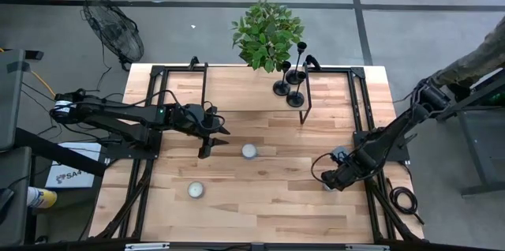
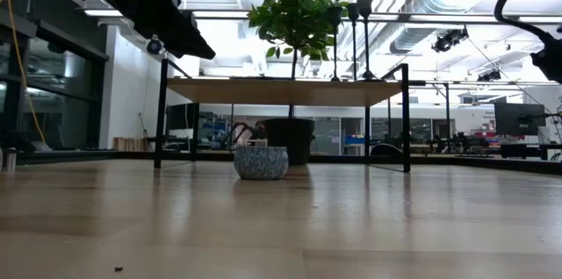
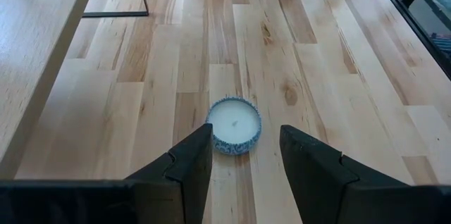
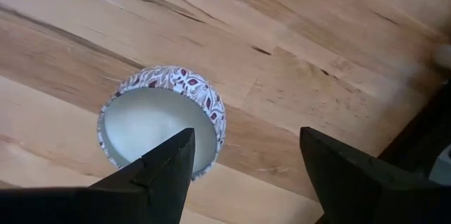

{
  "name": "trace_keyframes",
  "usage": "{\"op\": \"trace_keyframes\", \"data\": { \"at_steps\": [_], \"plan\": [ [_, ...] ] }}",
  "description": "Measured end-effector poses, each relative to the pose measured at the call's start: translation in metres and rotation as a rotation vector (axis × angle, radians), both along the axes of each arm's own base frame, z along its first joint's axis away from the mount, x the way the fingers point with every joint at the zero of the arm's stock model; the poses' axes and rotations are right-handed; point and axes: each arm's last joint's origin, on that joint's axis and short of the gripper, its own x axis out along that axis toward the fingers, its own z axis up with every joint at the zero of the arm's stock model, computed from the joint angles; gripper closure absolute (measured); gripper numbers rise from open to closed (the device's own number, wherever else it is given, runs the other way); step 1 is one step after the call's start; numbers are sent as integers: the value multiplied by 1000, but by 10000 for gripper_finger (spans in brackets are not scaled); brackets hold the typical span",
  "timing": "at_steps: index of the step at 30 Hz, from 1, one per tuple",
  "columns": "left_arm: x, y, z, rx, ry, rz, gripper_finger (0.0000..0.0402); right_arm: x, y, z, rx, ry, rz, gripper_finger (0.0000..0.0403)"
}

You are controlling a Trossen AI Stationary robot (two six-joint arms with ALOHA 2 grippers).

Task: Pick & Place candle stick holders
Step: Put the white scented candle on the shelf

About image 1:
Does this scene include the white cardboard box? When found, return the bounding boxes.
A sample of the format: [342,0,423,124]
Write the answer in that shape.
[44,142,103,189]

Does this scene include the grey metal side table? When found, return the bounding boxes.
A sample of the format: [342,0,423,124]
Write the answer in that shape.
[433,67,505,197]

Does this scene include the green leafy plant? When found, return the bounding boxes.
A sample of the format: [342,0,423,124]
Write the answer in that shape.
[231,0,305,74]

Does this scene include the dark grey cabinet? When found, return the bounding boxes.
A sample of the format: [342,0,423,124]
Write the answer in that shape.
[0,146,33,246]

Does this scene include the yellow extension cable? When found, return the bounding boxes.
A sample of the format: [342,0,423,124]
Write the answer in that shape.
[0,47,57,99]

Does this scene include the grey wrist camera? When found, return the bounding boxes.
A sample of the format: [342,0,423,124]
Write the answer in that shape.
[330,145,350,161]

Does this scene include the coiled black cable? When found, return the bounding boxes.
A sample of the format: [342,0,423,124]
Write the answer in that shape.
[385,178,426,227]

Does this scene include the black diagonal beam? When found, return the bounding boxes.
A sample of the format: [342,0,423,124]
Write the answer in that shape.
[14,127,107,178]

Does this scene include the white and yellow bottle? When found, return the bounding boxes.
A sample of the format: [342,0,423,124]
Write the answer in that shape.
[26,186,58,209]

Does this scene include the person's shoe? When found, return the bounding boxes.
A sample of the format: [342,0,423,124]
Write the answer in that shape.
[448,81,473,103]

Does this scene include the black floor fan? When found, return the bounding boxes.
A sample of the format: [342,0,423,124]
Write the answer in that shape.
[80,0,145,71]

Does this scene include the silver metal bracket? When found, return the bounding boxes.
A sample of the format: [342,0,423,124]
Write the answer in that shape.
[345,244,391,251]
[124,242,171,251]

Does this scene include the black metal table frame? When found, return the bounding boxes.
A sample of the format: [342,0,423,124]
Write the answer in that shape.
[88,55,425,244]

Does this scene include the person's leg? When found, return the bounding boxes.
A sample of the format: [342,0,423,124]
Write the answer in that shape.
[429,16,505,88]

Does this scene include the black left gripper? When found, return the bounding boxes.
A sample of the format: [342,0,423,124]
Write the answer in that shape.
[179,100,231,160]

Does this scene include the short black candlestick holder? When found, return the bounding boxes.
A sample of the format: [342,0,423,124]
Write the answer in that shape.
[272,60,292,97]

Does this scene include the grey side desk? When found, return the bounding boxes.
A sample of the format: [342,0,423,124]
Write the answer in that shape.
[0,48,45,152]

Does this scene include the tall black candlestick holder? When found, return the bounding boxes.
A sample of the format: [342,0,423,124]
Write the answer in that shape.
[285,41,309,86]

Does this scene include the medium black candlestick holder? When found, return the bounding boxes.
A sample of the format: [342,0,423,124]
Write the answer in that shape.
[286,70,308,109]

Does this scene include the wooden shelf with black legs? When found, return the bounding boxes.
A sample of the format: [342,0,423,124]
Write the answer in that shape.
[201,61,314,126]

